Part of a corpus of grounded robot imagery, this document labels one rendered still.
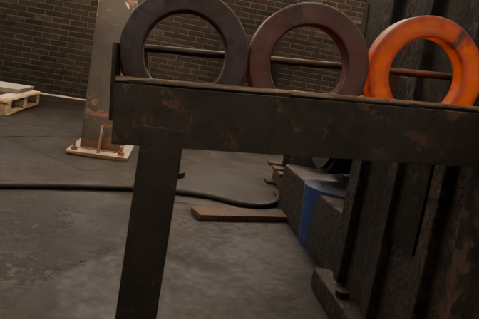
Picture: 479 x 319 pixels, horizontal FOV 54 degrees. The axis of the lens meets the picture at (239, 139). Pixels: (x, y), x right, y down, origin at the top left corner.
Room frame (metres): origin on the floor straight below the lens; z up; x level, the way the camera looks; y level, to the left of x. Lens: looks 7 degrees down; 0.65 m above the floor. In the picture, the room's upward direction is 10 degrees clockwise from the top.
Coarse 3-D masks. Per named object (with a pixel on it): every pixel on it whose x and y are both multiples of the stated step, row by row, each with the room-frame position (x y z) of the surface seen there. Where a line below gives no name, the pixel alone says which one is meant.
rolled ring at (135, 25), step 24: (144, 0) 0.68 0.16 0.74; (168, 0) 0.68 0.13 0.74; (192, 0) 0.69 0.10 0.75; (216, 0) 0.69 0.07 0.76; (144, 24) 0.68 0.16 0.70; (216, 24) 0.70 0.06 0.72; (240, 24) 0.70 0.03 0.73; (120, 48) 0.68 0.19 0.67; (240, 48) 0.70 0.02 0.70; (144, 72) 0.68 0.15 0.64; (240, 72) 0.70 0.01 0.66
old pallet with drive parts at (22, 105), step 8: (0, 96) 4.17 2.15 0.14; (8, 96) 4.26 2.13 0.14; (16, 96) 4.37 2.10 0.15; (24, 96) 4.59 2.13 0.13; (32, 96) 5.08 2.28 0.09; (0, 104) 4.05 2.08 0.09; (8, 104) 4.09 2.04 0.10; (16, 104) 4.56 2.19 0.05; (24, 104) 4.63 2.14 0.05; (32, 104) 4.98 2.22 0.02; (0, 112) 4.05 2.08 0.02; (8, 112) 4.11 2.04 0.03
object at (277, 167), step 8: (272, 160) 3.17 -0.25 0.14; (288, 160) 2.95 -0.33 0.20; (296, 160) 2.72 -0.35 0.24; (304, 160) 2.51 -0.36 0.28; (312, 160) 2.48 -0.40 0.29; (272, 168) 2.96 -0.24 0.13; (280, 168) 2.92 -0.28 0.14; (272, 176) 3.16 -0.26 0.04; (280, 176) 2.72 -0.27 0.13; (272, 184) 3.07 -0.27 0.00; (280, 184) 2.89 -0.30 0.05
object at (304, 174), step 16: (320, 160) 2.08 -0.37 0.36; (336, 160) 1.96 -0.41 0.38; (288, 176) 2.37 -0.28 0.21; (304, 176) 2.21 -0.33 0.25; (320, 176) 2.28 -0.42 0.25; (336, 176) 2.27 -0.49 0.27; (288, 192) 2.32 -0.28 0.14; (288, 208) 2.27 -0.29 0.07; (320, 208) 1.84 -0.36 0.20; (336, 208) 1.70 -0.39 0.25; (320, 224) 1.80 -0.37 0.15; (336, 224) 1.64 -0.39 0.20; (320, 240) 1.77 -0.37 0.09; (320, 256) 1.74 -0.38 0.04
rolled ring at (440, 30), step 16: (416, 16) 0.74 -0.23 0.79; (432, 16) 0.74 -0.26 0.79; (384, 32) 0.75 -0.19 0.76; (400, 32) 0.74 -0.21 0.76; (416, 32) 0.74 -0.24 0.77; (432, 32) 0.74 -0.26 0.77; (448, 32) 0.75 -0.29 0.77; (464, 32) 0.75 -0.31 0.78; (384, 48) 0.73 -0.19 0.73; (400, 48) 0.74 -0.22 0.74; (448, 48) 0.76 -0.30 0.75; (464, 48) 0.75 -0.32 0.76; (384, 64) 0.73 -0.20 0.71; (464, 64) 0.75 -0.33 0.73; (368, 80) 0.74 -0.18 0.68; (384, 80) 0.74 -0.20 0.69; (464, 80) 0.75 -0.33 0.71; (368, 96) 0.75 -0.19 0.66; (384, 96) 0.74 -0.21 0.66; (448, 96) 0.77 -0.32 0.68; (464, 96) 0.75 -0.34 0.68
